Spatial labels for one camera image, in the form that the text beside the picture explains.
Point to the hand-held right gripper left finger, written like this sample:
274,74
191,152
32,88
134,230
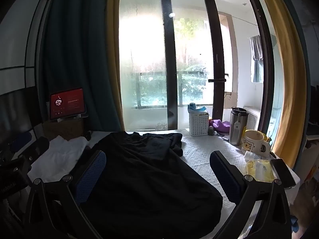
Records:
91,176

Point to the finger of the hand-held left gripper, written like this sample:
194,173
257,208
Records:
21,140
39,145

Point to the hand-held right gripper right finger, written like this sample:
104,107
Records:
224,176

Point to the black garment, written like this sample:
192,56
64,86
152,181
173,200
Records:
149,179

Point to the grey hanging clothes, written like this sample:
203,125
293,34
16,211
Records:
256,47

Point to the white garment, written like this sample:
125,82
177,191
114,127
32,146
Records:
57,154

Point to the brown cardboard box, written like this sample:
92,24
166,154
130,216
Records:
64,129

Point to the white textured tablecloth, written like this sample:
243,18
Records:
199,154

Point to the small white bottle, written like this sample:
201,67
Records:
250,155

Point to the yellow wet wipes pack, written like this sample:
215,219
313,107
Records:
259,170

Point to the cream mug with bear print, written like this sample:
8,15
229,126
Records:
251,142

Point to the small grey figurine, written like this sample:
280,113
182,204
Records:
211,130

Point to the white hang tag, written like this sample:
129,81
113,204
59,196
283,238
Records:
237,130

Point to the stainless steel tumbler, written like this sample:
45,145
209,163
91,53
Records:
235,129

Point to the purple cloth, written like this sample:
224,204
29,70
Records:
221,125

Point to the tablet with red screen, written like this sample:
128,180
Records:
67,102

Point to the white perforated plastic basket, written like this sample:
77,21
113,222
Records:
198,125

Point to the black smartphone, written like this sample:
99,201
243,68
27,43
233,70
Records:
282,173

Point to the white air conditioner unit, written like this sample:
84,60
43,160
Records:
251,119

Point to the blue plastic packaging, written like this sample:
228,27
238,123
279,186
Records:
200,108

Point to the flat cardboard piece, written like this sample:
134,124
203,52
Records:
230,102

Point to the teal curtain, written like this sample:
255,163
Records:
74,42

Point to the yellow curtain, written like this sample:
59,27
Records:
291,79
114,54

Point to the dark door frame post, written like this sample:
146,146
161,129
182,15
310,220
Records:
169,54
216,42

